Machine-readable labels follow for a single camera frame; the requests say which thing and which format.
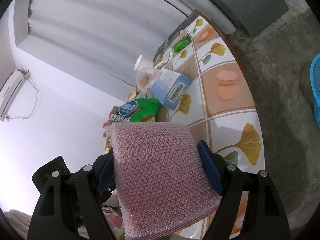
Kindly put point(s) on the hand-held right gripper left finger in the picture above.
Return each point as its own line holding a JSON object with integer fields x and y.
{"x": 105, "y": 170}

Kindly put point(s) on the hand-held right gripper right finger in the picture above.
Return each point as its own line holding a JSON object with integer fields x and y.
{"x": 211, "y": 165}

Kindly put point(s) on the pink waffle chip bag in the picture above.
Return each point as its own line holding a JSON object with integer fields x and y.
{"x": 112, "y": 220}

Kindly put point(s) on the pink mesh sponge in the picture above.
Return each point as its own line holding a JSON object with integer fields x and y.
{"x": 160, "y": 175}

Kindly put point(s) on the green potato chip bag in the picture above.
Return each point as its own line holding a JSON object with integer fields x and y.
{"x": 140, "y": 110}

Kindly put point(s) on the blue plastic basket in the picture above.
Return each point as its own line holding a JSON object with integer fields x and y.
{"x": 315, "y": 90}

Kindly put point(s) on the red snack packet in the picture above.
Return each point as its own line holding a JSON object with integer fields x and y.
{"x": 107, "y": 140}

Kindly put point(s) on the ginkgo patterned tablecloth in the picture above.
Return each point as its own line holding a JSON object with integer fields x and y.
{"x": 225, "y": 105}

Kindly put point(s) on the gold snack packet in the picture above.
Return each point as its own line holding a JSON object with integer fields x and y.
{"x": 133, "y": 95}

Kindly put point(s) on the white air conditioner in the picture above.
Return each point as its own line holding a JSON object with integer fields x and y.
{"x": 10, "y": 92}

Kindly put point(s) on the blue white carton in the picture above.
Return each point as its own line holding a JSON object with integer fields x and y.
{"x": 172, "y": 87}

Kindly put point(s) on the clear plastic cup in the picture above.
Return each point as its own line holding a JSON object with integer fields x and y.
{"x": 145, "y": 78}

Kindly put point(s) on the white paper cup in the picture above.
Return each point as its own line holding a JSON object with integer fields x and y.
{"x": 140, "y": 62}

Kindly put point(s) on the small green snack packet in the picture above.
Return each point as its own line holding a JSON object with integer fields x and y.
{"x": 182, "y": 43}

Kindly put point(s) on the grey curtain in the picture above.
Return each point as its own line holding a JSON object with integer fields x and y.
{"x": 100, "y": 30}

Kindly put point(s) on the dark grey cabinet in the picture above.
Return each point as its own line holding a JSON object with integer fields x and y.
{"x": 255, "y": 5}

